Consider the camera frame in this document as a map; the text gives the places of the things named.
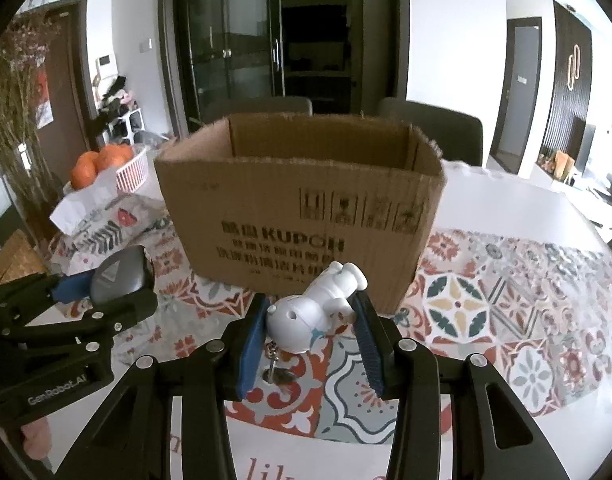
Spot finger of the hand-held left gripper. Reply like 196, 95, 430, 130
6, 286, 159, 356
0, 270, 96, 334

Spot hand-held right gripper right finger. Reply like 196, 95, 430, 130
348, 287, 561, 480

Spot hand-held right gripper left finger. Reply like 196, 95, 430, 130
56, 292, 271, 480

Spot dark grey round case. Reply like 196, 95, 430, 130
90, 246, 155, 304

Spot white astronaut figurine keychain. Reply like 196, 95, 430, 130
262, 261, 369, 392

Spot brown cardboard box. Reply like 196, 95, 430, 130
153, 112, 447, 316

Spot person's left hand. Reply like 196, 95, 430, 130
20, 416, 53, 463

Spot patterned tissue pack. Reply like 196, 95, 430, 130
48, 167, 175, 272

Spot orange fruit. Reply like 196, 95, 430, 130
69, 152, 100, 191
97, 143, 135, 174

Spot patterned table mat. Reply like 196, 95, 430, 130
46, 195, 612, 446

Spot white plastic basket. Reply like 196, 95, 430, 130
115, 145, 151, 194

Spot dried flower branches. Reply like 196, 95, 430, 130
0, 10, 63, 241

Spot white shoe rack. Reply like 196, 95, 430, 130
88, 75, 147, 147

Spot red door poster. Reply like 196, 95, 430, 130
35, 66, 55, 129

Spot brown wooden door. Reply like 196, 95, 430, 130
16, 0, 98, 173

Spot dark grey dining chair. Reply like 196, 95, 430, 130
377, 97, 484, 166
201, 96, 314, 124

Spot orange paper bag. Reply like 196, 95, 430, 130
552, 150, 577, 182

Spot dark door with grey panel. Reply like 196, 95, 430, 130
490, 16, 543, 164

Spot dark glass-door cabinet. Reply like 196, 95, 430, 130
158, 0, 411, 137

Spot white wall intercom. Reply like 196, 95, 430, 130
95, 53, 115, 86

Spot dark slatted wall panel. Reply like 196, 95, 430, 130
546, 0, 594, 162

